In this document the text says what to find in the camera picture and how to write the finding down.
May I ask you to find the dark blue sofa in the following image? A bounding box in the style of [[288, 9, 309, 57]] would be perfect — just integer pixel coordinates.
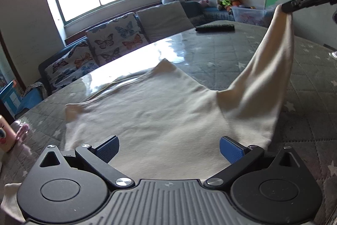
[[38, 0, 211, 95]]

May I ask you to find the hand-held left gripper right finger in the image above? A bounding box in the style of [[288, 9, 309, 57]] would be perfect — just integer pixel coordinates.
[[204, 136, 301, 188]]

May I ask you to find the black remote control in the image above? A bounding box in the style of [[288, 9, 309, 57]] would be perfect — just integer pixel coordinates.
[[195, 24, 235, 33]]

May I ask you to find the beige sofa cushion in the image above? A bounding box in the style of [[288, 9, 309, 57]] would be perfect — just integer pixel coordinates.
[[135, 1, 195, 43]]

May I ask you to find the brown plush toy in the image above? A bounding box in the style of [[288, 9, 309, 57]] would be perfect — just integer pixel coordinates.
[[216, 0, 243, 12]]

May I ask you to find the clear plastic storage box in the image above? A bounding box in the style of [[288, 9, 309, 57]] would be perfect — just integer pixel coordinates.
[[231, 7, 275, 28]]

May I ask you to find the butterfly print cushion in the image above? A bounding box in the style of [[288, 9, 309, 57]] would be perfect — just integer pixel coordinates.
[[45, 13, 151, 92]]

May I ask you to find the pink cartoon can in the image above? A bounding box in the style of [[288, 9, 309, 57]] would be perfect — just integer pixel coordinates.
[[0, 114, 17, 154]]

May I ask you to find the blue plastic stool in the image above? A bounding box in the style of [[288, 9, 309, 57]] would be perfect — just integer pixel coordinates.
[[0, 79, 45, 120]]

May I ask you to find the pink translucent toy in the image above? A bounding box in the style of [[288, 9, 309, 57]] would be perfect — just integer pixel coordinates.
[[15, 123, 31, 141]]

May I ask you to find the cream knit garment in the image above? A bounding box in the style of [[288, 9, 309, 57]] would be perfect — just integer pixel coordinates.
[[3, 4, 294, 223]]

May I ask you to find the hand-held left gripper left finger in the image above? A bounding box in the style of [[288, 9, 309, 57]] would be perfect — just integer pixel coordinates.
[[39, 135, 135, 189]]

